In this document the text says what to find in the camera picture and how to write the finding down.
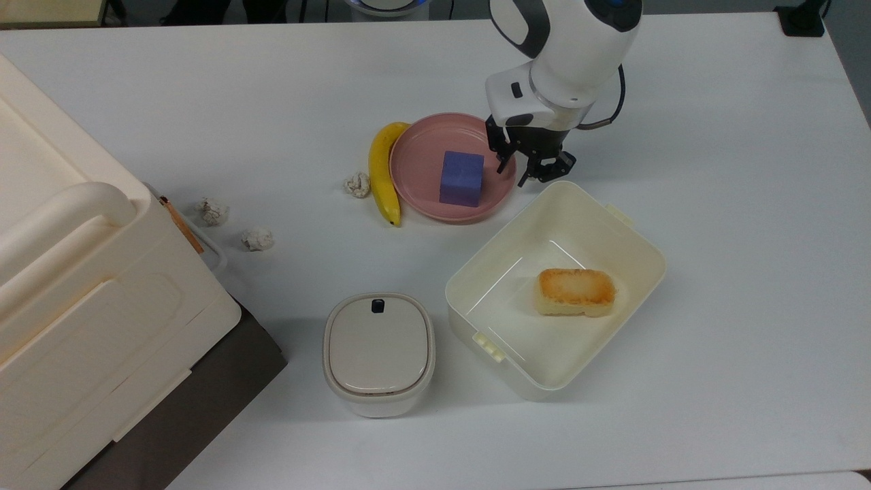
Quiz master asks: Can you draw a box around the purple foam cube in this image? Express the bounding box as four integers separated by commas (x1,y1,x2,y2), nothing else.
439,150,485,208

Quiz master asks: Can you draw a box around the yellow banana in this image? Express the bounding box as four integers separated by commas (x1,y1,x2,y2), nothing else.
368,121,412,227

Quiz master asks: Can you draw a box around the cream open plastic container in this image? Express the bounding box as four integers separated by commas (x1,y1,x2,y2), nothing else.
445,180,668,401

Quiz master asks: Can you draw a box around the dark brown base board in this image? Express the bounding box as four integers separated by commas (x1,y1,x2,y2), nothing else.
61,296,288,490

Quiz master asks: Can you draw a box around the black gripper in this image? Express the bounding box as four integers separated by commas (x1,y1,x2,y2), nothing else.
485,116,576,187

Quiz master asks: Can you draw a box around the white wire box handle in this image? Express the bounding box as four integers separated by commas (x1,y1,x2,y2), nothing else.
193,225,228,273

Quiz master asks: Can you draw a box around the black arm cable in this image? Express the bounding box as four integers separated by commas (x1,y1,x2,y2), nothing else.
577,64,626,131

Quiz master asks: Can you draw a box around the large cream storage box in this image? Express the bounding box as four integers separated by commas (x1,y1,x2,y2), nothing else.
0,54,242,490

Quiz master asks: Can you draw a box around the wooden side table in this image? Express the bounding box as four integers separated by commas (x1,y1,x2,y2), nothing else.
0,0,110,29

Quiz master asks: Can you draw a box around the small white lidded bin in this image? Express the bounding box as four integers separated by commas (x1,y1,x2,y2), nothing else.
323,293,436,419

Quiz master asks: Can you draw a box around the pink round plate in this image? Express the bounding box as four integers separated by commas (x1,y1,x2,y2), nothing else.
389,112,516,224

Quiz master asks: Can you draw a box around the brown strap tag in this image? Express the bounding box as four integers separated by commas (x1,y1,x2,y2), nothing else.
159,196,205,255

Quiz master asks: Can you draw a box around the toasted bread piece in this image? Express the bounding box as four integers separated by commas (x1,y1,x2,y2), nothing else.
533,267,617,319

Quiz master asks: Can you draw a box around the black table clamp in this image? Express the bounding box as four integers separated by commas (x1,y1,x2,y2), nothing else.
774,0,827,37

